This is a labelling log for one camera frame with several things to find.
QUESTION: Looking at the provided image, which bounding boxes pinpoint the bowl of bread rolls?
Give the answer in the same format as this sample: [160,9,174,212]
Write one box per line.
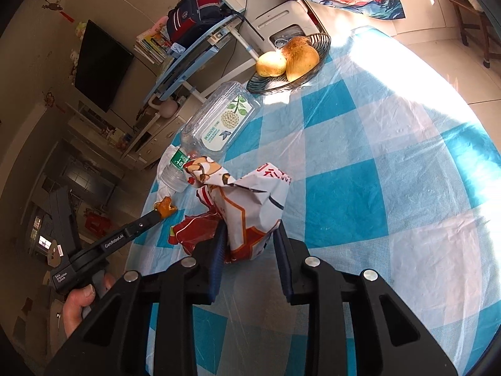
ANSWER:
[246,33,331,95]

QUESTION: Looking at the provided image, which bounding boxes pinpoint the small green label water bottle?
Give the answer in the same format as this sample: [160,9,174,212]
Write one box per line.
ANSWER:
[158,146,198,192]

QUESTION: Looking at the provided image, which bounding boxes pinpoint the large clear plastic bottle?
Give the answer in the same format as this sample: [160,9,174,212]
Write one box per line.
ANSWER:
[180,81,261,153]

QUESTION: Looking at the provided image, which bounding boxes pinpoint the brown wooden chair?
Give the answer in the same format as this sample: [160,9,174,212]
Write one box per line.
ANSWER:
[448,0,501,67]

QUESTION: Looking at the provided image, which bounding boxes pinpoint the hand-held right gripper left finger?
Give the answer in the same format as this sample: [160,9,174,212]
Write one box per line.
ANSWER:
[43,223,228,376]

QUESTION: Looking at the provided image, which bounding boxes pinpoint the long red hanging knot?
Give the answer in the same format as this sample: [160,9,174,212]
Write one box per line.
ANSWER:
[42,0,75,24]

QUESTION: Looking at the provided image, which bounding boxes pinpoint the pink kettlebell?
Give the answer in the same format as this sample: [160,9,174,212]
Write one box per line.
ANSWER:
[151,98,178,119]

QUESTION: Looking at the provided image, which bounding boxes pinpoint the black flat television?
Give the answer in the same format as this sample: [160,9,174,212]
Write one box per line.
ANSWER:
[74,19,135,113]

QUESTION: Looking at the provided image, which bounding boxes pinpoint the red snack bag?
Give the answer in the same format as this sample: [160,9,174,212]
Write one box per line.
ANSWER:
[171,211,228,257]

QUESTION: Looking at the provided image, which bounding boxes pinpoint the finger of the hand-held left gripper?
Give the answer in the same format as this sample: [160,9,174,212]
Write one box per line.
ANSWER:
[117,209,164,243]

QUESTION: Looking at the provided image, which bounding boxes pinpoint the golden bread roll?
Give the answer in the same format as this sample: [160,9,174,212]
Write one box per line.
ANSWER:
[282,36,310,57]
[286,45,321,82]
[256,51,287,78]

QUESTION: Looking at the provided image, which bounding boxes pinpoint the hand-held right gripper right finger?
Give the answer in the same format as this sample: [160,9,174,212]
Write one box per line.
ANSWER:
[274,221,458,376]

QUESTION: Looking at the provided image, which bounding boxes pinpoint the white box appliance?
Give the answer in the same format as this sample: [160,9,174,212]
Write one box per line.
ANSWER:
[254,0,326,50]

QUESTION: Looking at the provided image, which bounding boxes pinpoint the navy red backpack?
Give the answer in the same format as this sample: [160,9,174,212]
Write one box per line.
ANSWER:
[166,0,231,44]

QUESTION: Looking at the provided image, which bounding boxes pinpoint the orange fruit peel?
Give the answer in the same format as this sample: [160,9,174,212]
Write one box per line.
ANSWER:
[153,196,178,219]

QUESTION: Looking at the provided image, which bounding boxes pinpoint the row of books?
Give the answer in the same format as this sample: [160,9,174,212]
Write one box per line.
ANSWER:
[135,27,173,65]

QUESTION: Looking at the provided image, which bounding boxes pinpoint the person's left hand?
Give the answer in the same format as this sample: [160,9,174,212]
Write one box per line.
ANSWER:
[62,273,117,339]

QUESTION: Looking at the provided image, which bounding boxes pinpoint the small red wall knot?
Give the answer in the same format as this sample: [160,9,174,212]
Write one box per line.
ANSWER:
[42,91,65,113]

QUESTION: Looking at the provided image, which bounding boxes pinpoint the white orange snack bag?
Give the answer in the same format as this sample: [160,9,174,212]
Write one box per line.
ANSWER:
[183,157,292,264]

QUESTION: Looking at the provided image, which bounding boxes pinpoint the blue study desk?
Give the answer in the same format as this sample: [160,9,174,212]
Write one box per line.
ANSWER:
[136,2,263,104]

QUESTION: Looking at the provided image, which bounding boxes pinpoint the red plastic stool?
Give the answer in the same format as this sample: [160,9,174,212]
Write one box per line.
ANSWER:
[84,211,114,238]

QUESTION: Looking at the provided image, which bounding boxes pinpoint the white storage cabinet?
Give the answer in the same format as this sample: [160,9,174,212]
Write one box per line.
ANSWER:
[305,0,462,36]

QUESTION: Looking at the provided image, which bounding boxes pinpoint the white television cabinet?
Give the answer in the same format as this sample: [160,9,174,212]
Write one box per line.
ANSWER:
[117,102,189,171]

